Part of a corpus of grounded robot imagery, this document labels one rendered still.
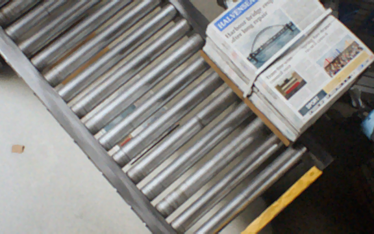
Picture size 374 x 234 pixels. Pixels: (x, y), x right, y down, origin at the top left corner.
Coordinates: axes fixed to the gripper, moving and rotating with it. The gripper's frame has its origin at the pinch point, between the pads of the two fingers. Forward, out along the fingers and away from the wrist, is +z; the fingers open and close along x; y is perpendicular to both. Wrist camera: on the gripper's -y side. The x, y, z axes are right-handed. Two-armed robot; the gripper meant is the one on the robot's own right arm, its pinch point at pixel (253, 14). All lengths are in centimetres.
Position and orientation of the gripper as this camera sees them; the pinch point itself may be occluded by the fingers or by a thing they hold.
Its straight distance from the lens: 190.3
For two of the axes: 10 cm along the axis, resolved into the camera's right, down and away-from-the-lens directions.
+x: 7.5, -6.0, 2.8
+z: 6.6, 7.4, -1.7
